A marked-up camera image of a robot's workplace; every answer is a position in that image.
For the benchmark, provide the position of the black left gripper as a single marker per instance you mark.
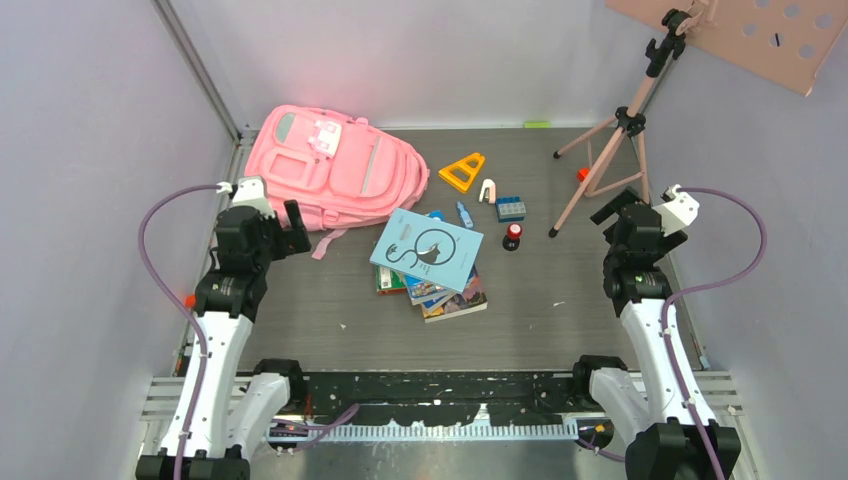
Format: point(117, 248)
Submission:
point(291, 241)

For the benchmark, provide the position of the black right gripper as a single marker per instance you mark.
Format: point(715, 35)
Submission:
point(616, 205)

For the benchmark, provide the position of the pink student backpack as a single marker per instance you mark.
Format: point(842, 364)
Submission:
point(343, 172)

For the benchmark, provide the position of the light blue cat book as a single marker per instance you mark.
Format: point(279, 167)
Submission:
point(427, 249)

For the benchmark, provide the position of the yellow spine paperback book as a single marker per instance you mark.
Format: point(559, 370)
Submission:
point(427, 295)

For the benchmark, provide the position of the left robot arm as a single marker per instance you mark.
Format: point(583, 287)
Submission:
point(209, 437)

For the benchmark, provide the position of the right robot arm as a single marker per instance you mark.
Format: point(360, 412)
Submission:
point(668, 429)

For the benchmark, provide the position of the green cover book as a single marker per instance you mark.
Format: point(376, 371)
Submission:
point(388, 281)

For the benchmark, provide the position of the blue toy brick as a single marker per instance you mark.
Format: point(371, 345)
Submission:
point(510, 209)

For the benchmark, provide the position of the green tape piece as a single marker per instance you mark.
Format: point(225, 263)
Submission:
point(536, 124)

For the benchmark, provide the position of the white pink stapler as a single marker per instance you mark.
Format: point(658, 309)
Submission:
point(487, 192)

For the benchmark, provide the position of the yellow triangle ruler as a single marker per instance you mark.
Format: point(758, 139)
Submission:
point(461, 174)

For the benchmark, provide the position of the pink tripod music stand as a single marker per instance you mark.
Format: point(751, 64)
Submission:
point(785, 42)

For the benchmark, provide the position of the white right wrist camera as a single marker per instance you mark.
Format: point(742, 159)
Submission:
point(677, 211)

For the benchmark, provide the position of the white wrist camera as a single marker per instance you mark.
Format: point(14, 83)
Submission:
point(677, 211)
point(248, 191)

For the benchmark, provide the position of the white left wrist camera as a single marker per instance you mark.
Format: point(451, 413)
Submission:
point(248, 191)

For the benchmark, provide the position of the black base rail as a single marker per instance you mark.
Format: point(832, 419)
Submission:
point(443, 407)

